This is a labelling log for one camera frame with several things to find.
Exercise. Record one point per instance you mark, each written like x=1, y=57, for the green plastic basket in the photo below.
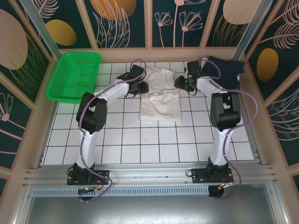
x=74, y=77

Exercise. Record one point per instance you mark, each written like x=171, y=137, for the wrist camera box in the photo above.
x=194, y=68
x=136, y=71

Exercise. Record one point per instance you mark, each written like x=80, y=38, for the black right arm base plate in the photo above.
x=198, y=175

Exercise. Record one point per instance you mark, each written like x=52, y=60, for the aluminium mounting rail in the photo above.
x=149, y=173

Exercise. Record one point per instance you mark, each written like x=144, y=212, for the folded navy t-shirt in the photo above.
x=229, y=70

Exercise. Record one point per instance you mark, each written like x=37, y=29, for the grey metal panel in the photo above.
x=149, y=210

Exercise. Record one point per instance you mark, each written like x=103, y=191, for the white t-shirt with robot print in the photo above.
x=161, y=107

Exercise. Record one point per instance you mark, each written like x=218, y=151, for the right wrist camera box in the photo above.
x=194, y=68

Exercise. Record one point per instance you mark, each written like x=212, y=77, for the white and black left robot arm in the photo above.
x=90, y=149

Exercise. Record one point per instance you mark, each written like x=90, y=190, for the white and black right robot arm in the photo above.
x=220, y=144

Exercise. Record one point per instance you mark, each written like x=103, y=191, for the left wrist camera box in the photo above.
x=136, y=71

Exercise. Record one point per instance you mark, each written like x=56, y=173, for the aluminium frame post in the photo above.
x=252, y=28
x=44, y=30

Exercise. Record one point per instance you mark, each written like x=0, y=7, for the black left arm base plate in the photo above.
x=102, y=175

